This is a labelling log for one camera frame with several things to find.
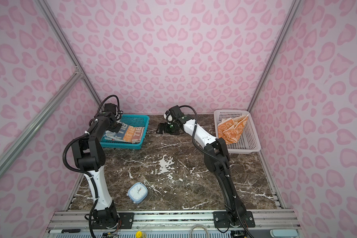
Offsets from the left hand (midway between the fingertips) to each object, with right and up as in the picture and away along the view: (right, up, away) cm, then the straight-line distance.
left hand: (111, 125), depth 99 cm
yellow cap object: (+29, -47, -36) cm, 66 cm away
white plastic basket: (+92, -11, +1) cm, 93 cm away
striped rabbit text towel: (+8, -5, +5) cm, 11 cm away
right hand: (+35, -3, -7) cm, 36 cm away
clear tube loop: (+55, -48, -28) cm, 78 cm away
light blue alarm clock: (+23, -37, -19) cm, 47 cm away
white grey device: (+94, -50, -31) cm, 110 cm away
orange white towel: (+82, -3, +8) cm, 82 cm away
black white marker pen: (-9, -50, -29) cm, 59 cm away
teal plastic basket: (+10, +4, +19) cm, 22 cm away
